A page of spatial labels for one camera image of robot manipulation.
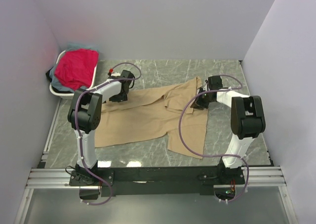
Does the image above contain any beige t shirt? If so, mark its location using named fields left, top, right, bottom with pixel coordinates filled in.
left=95, top=77, right=208, bottom=158

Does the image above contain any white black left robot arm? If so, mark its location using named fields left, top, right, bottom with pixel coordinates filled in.
left=67, top=69, right=136, bottom=185

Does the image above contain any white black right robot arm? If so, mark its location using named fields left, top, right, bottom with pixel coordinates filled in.
left=191, top=76, right=266, bottom=184

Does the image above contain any red t shirt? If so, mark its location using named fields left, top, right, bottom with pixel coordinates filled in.
left=53, top=48, right=99, bottom=90

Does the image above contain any white perforated laundry basket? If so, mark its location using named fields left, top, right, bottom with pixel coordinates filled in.
left=48, top=49, right=100, bottom=100

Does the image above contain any grey blue t shirt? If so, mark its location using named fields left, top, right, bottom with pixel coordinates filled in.
left=46, top=43, right=99, bottom=93

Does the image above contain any black garment in basket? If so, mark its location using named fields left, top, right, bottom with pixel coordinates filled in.
left=45, top=66, right=74, bottom=94

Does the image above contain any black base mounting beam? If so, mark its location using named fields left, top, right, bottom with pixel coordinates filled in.
left=69, top=165, right=246, bottom=200

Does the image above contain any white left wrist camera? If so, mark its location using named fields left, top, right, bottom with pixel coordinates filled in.
left=108, top=69, right=120, bottom=78

